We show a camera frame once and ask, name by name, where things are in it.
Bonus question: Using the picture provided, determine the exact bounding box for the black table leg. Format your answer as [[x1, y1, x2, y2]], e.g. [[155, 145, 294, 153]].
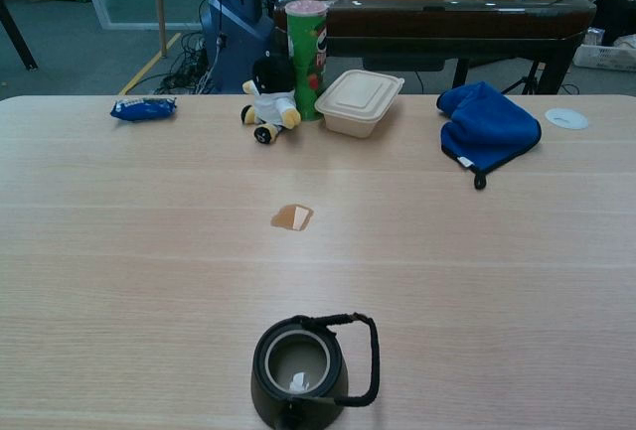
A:
[[0, 0, 39, 72]]

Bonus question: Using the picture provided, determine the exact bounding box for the green Pringles can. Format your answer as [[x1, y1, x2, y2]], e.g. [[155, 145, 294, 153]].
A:
[[284, 0, 330, 123]]

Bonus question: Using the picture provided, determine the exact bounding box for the blue machine base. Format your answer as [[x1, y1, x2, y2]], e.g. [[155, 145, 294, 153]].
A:
[[200, 0, 275, 95]]

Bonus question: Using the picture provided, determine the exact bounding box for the black bag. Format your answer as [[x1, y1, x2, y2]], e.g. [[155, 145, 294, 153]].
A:
[[593, 0, 636, 47]]

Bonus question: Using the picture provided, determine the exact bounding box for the blue cookie packet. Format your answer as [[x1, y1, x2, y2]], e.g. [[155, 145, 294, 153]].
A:
[[109, 95, 178, 123]]

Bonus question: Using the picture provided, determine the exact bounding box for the dark wood mahjong table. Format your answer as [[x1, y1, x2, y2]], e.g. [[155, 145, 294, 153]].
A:
[[273, 0, 597, 96]]

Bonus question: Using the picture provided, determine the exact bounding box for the white plastic crate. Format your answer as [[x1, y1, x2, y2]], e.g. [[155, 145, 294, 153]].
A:
[[573, 42, 636, 72]]

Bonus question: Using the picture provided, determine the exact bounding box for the wooden pole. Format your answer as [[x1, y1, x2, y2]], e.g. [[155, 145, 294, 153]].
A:
[[151, 0, 169, 59]]

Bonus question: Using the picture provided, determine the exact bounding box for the black tripod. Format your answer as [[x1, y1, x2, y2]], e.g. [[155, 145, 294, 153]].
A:
[[500, 60, 548, 96]]

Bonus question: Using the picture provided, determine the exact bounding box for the tangle of floor cables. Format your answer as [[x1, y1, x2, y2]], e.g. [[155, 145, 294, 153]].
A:
[[153, 32, 220, 96]]

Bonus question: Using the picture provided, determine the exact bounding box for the blue microfibre cloth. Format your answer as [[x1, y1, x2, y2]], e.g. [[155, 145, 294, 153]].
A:
[[435, 80, 543, 191]]

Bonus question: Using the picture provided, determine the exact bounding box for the white round grommet cover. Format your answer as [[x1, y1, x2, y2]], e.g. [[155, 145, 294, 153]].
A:
[[545, 107, 590, 131]]

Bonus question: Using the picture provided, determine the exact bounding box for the black teapot with handle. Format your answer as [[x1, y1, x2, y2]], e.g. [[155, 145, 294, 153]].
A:
[[249, 311, 382, 430]]

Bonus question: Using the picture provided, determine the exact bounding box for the black white plush penguin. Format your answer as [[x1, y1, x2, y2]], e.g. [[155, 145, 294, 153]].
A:
[[240, 55, 303, 145]]

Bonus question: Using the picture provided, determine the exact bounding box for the beige lidded takeout container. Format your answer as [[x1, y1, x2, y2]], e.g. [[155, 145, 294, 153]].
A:
[[314, 70, 405, 140]]

